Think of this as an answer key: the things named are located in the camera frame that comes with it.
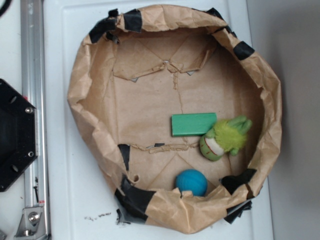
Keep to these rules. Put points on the blue felt ball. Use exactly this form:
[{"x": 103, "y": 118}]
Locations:
[{"x": 192, "y": 180}]

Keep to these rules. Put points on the brown paper bag tray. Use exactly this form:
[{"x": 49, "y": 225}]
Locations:
[{"x": 132, "y": 72}]

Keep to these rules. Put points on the green wooden block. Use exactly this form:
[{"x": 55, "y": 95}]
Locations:
[{"x": 192, "y": 124}]

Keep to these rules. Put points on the green plush toy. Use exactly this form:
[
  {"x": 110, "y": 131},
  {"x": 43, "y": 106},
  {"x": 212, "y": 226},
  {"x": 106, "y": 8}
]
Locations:
[{"x": 225, "y": 136}]

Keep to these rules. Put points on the white plastic tray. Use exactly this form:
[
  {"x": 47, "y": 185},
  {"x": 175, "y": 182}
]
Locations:
[{"x": 82, "y": 206}]

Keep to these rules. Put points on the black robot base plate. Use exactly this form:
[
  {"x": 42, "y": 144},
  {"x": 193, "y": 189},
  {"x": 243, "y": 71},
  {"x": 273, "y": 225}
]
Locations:
[{"x": 17, "y": 135}]

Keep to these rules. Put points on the aluminium extrusion rail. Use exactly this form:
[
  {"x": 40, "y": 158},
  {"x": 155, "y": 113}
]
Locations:
[{"x": 35, "y": 222}]

